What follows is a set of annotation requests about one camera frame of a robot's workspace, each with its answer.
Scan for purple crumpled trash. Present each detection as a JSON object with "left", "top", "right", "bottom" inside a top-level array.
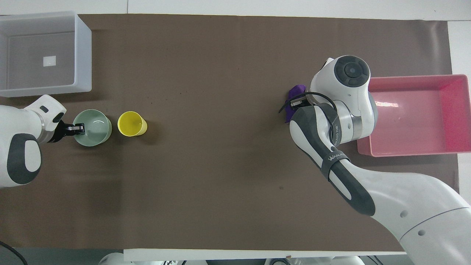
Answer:
[{"left": 287, "top": 84, "right": 307, "bottom": 123}]

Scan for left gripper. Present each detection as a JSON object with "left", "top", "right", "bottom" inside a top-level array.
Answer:
[{"left": 47, "top": 120, "right": 69, "bottom": 144}]

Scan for translucent white plastic bin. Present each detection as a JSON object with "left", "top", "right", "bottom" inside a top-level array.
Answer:
[{"left": 0, "top": 11, "right": 92, "bottom": 98}]

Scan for black cable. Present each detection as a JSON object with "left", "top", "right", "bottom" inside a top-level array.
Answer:
[
  {"left": 0, "top": 241, "right": 29, "bottom": 265},
  {"left": 290, "top": 92, "right": 337, "bottom": 113}
]

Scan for yellow cup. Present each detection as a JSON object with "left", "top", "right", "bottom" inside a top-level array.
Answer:
[{"left": 117, "top": 111, "right": 148, "bottom": 137}]

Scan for pink plastic bin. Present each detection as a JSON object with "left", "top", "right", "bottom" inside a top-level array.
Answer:
[{"left": 357, "top": 74, "right": 471, "bottom": 158}]

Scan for pale green bowl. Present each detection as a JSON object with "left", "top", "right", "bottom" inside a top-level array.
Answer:
[{"left": 72, "top": 109, "right": 112, "bottom": 147}]

